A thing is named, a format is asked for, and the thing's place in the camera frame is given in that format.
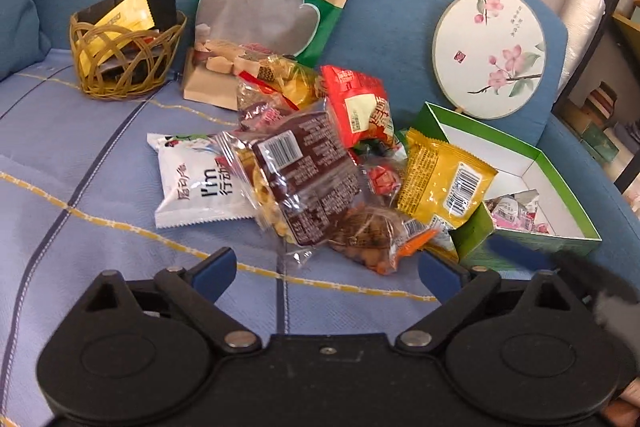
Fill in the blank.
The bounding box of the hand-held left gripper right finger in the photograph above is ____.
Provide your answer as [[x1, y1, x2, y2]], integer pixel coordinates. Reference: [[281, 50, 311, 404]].
[[395, 252, 593, 353]]

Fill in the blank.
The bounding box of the clear orange nut packet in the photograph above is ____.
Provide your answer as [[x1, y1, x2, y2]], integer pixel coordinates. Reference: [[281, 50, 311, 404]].
[[327, 202, 441, 278]]

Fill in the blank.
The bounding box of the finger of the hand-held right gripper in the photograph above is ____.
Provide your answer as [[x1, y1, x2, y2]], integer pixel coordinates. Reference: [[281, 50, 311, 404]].
[[486, 234, 640, 305]]

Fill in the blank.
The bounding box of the clear yellow candy packet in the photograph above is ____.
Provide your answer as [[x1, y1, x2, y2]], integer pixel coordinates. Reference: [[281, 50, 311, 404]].
[[237, 54, 323, 112]]

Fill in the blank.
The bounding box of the red snack packet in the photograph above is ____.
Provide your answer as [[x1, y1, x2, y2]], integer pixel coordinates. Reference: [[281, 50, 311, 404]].
[[320, 64, 396, 152]]

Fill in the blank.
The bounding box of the yellow snack packet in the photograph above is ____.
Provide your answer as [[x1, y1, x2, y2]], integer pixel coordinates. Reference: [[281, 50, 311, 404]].
[[397, 128, 499, 230]]

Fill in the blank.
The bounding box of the white plastic roll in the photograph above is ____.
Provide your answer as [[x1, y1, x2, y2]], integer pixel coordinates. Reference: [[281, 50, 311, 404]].
[[556, 0, 607, 92]]

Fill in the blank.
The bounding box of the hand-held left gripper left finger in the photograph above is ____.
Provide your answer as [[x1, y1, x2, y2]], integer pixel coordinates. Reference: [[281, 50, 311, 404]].
[[75, 248, 262, 354]]

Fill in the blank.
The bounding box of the green cardboard box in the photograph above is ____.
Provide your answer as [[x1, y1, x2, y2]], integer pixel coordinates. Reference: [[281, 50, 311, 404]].
[[400, 102, 602, 270]]

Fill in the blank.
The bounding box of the clear brown label snack packet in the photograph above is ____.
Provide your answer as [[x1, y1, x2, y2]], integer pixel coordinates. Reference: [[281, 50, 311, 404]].
[[215, 109, 366, 258]]

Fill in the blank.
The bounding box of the black and yellow packet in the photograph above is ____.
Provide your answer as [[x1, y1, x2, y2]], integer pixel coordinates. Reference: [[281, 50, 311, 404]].
[[75, 0, 177, 78]]

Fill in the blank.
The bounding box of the black storage shelf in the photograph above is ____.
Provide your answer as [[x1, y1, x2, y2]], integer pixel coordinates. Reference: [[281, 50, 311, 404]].
[[552, 0, 640, 192]]

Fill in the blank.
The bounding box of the woven wicker basket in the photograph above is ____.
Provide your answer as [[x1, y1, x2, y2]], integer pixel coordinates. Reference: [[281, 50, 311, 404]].
[[69, 9, 188, 100]]

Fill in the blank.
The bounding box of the white snack packet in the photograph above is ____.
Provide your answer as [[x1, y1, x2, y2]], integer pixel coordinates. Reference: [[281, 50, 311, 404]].
[[146, 133, 261, 229]]

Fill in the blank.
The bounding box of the round floral fan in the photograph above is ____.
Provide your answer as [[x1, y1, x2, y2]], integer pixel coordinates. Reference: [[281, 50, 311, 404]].
[[431, 0, 547, 121]]

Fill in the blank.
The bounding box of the light blue striped blanket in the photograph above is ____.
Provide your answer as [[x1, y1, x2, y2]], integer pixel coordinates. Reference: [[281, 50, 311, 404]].
[[0, 49, 451, 427]]

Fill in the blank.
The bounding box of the pink candy packet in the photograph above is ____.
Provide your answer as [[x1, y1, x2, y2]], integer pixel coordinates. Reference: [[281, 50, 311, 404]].
[[484, 189, 551, 235]]

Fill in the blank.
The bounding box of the small red candy packet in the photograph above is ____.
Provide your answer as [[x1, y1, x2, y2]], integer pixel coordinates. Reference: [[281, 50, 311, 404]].
[[367, 164, 406, 198]]

